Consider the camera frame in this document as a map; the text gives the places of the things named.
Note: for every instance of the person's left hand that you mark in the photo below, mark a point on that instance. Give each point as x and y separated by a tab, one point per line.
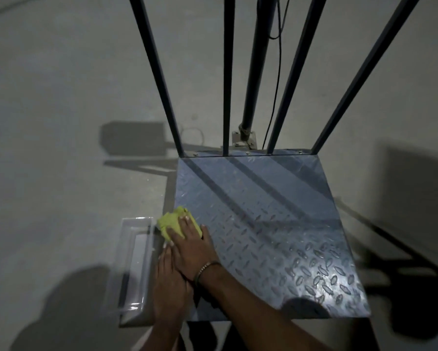
171	292

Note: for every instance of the person's right hand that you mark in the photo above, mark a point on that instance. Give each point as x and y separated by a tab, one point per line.
193	254

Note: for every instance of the person's left fingers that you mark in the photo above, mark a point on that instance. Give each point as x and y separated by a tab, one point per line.
165	253

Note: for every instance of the person's right thumb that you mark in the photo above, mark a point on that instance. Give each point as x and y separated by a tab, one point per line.
174	236

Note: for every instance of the yellow cleaning cloth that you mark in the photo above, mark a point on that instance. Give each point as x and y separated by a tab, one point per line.
168	222

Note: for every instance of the person's right forearm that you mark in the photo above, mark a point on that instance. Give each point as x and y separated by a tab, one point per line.
255	310

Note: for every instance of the person's left forearm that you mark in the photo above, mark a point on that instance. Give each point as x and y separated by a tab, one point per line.
162	338

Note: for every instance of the clear plastic tray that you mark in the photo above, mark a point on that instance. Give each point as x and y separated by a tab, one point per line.
131	266

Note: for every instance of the diamond plate metal platform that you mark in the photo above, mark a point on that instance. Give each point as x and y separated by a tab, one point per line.
270	230

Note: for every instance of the dark metal pole with base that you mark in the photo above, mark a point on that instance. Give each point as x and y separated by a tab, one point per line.
257	65

